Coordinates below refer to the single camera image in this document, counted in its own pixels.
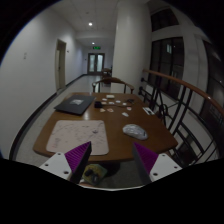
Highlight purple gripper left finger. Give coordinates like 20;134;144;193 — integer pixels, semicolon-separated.
40;142;92;184

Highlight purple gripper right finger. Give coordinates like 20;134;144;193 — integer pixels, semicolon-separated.
132;143;181;185

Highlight grey computer mouse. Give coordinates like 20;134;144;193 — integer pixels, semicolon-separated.
123;124;148;140

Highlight colourful bag under table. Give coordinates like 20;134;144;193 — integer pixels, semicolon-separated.
82;164;107;186

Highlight white paper at table edge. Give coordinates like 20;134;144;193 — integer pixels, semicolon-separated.
143;107;155;115

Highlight black closed laptop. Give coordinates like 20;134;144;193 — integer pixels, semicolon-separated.
55;95;95;115

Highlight black railing with wooden handrail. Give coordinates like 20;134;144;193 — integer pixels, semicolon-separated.
139;69;224;167

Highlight brown wooden table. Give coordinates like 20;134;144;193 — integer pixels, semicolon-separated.
33;93;177;163

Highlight small black box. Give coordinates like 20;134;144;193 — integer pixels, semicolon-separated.
94;101;103;108

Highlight white card on table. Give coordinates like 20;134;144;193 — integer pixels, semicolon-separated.
106;95;115;99

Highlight wooden chair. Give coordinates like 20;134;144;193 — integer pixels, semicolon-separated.
92;77;134;94

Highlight double door at corridor end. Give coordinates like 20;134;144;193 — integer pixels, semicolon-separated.
87;53;105;75

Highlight green exit sign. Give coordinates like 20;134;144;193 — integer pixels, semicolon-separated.
92;46;101;50

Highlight side door in wall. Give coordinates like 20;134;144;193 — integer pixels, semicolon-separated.
55;40;66;91

